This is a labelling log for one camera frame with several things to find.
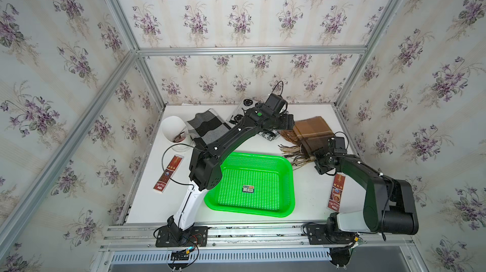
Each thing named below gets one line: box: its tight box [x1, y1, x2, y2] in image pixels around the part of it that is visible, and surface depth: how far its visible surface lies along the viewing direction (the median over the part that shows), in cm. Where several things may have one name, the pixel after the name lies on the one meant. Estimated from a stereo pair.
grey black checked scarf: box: [186, 108, 231, 147], surface depth 109 cm
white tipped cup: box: [160, 115, 194, 152], surface depth 95 cm
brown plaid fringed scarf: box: [278, 115, 335, 170], surface depth 103 cm
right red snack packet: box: [327, 173, 346, 213], surface depth 84 cm
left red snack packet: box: [153, 154, 185, 193], surface depth 90 cm
